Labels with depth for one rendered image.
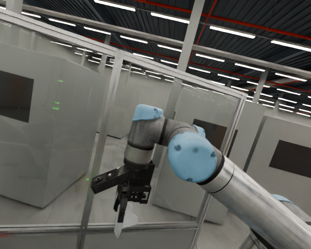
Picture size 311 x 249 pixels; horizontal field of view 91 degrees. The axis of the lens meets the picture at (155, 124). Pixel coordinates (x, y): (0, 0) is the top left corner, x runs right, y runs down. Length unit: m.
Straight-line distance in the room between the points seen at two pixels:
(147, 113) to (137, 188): 0.21
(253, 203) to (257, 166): 3.34
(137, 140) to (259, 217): 0.28
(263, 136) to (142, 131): 3.26
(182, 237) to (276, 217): 1.17
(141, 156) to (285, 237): 0.31
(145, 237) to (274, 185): 3.08
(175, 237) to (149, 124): 1.18
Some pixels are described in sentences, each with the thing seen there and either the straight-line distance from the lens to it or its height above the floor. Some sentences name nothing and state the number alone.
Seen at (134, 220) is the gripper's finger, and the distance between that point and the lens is 0.50.
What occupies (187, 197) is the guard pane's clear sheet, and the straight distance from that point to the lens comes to 1.27.
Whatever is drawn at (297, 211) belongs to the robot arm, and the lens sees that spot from 0.59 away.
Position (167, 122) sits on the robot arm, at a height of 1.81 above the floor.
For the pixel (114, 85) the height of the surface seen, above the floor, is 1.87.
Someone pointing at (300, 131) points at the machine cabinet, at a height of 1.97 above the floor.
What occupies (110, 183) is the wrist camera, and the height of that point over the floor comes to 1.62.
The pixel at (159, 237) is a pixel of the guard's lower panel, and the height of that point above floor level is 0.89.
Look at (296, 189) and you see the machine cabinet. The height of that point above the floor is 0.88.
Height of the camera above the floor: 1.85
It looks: 9 degrees down
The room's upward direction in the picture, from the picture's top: 15 degrees clockwise
